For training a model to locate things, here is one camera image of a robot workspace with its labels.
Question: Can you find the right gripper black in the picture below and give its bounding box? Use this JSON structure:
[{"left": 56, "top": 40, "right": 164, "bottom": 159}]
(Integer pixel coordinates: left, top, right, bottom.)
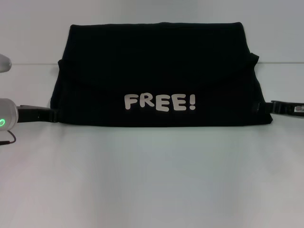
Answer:
[{"left": 257, "top": 101, "right": 304, "bottom": 117}]

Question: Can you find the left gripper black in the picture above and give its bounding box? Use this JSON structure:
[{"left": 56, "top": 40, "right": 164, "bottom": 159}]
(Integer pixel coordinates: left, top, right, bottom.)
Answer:
[{"left": 18, "top": 104, "right": 59, "bottom": 124}]

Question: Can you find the black shirt with FREE print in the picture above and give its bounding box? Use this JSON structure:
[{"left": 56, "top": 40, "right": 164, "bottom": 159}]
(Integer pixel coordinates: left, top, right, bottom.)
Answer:
[{"left": 49, "top": 21, "right": 273, "bottom": 128}]

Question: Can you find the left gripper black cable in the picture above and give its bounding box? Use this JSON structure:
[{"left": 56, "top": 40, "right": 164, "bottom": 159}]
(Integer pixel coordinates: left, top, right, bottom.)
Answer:
[{"left": 0, "top": 130, "right": 17, "bottom": 146}]

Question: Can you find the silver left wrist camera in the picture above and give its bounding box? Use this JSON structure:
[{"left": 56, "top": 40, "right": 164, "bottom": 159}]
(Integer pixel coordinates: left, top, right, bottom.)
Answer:
[{"left": 0, "top": 53, "right": 12, "bottom": 73}]

